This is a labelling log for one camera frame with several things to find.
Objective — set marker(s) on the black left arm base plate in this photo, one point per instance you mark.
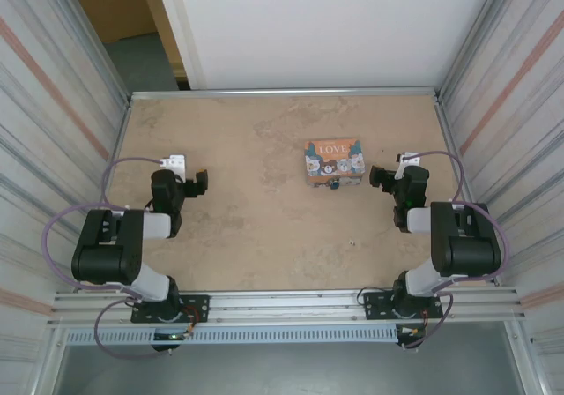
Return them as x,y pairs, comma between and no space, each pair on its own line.
194,309

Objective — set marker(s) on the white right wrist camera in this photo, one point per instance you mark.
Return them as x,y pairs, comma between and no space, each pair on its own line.
405,161

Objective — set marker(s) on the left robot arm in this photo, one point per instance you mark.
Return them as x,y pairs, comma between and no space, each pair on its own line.
106,258

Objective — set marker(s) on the white door frame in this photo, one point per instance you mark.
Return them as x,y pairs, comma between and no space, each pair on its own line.
176,29

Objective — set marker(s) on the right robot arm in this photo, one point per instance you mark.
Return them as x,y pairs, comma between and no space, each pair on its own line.
467,254

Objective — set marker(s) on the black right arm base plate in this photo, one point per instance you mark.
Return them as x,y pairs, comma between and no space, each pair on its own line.
374,304

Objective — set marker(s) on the aluminium mounting rail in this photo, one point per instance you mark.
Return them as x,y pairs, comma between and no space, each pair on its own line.
286,307

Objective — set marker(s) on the bear print LOVE tin box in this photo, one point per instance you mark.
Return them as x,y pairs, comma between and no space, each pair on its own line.
335,157

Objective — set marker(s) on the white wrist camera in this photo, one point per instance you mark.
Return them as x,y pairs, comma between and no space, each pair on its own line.
405,161
174,162

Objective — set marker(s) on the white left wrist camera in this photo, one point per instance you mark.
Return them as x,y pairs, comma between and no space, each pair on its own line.
174,162

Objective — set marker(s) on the aluminium table edge rail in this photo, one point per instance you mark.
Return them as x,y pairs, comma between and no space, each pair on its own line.
286,93

